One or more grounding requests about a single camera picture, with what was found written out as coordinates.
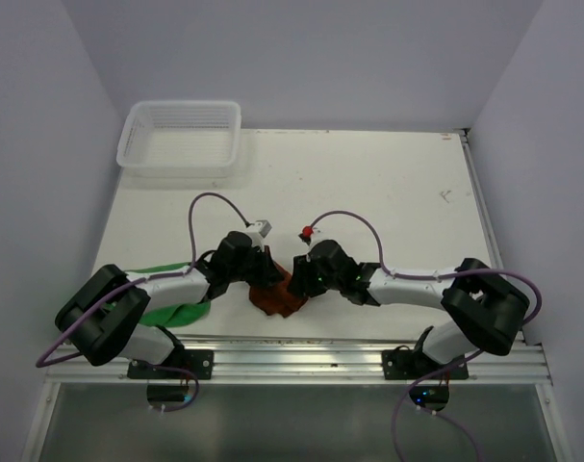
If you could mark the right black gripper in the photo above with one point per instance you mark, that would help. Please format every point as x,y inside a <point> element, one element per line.
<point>300,281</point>

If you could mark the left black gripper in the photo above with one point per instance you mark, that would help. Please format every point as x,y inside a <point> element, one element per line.
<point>268,273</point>

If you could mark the brown towel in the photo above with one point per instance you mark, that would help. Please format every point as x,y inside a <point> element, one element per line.
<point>269,288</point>

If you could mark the green towel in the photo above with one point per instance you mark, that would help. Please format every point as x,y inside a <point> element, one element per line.
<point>181,315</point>

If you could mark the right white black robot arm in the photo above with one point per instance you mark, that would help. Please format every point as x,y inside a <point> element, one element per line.
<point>486,311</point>

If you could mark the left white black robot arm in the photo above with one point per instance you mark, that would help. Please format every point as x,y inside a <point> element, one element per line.
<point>103,319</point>

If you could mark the white plastic basket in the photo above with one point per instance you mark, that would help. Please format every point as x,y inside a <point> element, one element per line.
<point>181,139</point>

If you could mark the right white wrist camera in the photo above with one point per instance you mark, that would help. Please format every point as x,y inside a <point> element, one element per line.
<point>316,237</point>

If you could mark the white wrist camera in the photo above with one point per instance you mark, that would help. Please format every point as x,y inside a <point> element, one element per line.
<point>316,237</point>
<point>260,228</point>

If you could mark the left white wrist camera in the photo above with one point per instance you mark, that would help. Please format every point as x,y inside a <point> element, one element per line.
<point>260,228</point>

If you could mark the aluminium mounting rail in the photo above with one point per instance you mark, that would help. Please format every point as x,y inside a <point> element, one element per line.
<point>339,362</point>

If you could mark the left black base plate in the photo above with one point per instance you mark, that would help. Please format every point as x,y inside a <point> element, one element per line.
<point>199,362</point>

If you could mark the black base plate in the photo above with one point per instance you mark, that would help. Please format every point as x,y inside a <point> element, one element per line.
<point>199,362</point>
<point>397,366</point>

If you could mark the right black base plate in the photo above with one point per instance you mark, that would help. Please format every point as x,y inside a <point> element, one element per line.
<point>397,366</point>

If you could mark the right side aluminium rail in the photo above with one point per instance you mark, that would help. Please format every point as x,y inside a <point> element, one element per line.
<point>490,238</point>

